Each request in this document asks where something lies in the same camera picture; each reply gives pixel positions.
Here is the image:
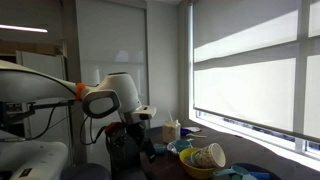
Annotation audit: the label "black camera mount rod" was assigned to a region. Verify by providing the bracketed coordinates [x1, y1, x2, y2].
[0, 99, 76, 133]

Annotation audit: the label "white paper coffee cups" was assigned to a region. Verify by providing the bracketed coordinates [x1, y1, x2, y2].
[189, 142, 227, 169]

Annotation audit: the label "purple jar lid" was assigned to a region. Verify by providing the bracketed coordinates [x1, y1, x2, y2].
[179, 128, 192, 137]

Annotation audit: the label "dark blue round plate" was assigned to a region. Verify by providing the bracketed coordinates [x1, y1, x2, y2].
[213, 162, 283, 180]

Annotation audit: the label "white cabinet panel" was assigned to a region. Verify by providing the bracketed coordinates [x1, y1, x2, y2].
[15, 49, 68, 81]

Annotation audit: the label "large teal measuring scoop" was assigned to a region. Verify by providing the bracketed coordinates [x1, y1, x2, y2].
[213, 164, 252, 178]

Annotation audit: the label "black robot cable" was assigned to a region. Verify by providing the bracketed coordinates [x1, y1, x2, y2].
[79, 114, 108, 146]

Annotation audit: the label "yellow plastic bowl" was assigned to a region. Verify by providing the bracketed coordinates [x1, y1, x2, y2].
[179, 147, 218, 180]

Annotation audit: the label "medium teal measuring cup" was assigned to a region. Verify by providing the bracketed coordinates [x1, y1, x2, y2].
[173, 138, 195, 153]

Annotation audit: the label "large grey roller blind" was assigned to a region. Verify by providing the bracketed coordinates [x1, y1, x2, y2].
[192, 0, 320, 142]

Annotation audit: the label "dark blue chair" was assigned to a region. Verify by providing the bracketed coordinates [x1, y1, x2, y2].
[60, 162, 112, 180]

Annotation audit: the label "white paper sheet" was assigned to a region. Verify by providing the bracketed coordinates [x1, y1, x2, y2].
[184, 126, 203, 134]

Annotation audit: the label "orange cable tie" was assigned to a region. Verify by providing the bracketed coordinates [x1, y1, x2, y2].
[75, 82, 87, 102]

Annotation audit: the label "ceiling strip light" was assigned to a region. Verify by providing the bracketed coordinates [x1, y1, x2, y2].
[0, 23, 49, 34]

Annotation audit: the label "small white utensil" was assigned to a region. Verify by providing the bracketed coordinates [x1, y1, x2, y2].
[186, 133, 208, 139]

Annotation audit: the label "blue patterned paper bowl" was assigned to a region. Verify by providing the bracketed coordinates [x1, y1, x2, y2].
[166, 139, 194, 157]

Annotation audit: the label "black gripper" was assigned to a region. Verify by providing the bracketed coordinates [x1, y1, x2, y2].
[105, 122, 157, 174]

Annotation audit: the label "white plastic spoon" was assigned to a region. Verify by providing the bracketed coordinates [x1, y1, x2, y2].
[167, 110, 176, 126]

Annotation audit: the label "narrow grey roller blind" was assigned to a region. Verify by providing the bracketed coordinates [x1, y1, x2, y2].
[75, 0, 148, 108]

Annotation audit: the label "small teal measuring cup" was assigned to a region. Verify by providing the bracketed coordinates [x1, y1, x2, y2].
[153, 143, 168, 155]

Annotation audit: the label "clear jar of rice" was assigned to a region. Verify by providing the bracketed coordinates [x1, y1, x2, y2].
[162, 119, 182, 145]

